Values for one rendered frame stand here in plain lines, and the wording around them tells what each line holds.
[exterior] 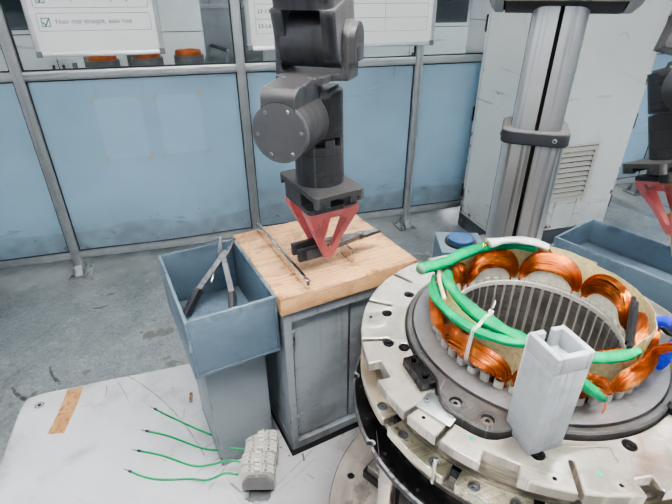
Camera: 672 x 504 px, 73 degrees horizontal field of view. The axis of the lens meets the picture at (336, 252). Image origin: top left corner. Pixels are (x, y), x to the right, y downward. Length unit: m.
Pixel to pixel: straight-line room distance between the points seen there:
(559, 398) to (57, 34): 2.42
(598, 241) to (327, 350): 0.47
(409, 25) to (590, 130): 1.16
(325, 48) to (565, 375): 0.35
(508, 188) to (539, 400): 0.59
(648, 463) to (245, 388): 0.45
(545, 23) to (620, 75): 2.17
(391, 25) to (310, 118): 2.27
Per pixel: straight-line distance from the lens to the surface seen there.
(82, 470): 0.81
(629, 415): 0.42
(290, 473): 0.73
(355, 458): 0.71
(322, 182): 0.52
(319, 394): 0.68
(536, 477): 0.37
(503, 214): 0.90
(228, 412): 0.67
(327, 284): 0.56
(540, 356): 0.32
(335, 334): 0.62
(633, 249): 0.82
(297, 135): 0.43
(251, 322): 0.55
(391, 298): 0.49
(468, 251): 0.47
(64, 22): 2.52
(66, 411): 0.91
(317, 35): 0.48
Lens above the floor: 1.38
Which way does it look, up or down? 30 degrees down
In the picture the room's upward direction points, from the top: straight up
